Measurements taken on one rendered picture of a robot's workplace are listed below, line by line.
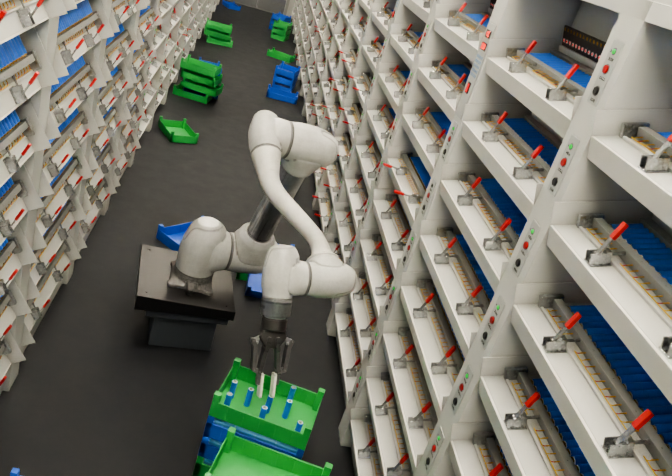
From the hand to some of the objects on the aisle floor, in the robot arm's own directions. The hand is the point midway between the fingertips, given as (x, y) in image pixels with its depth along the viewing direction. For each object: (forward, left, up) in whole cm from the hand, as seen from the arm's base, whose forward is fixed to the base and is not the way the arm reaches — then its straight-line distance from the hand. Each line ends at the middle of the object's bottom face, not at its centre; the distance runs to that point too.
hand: (266, 385), depth 198 cm
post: (+49, -40, -40) cm, 75 cm away
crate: (-21, +161, -49) cm, 170 cm away
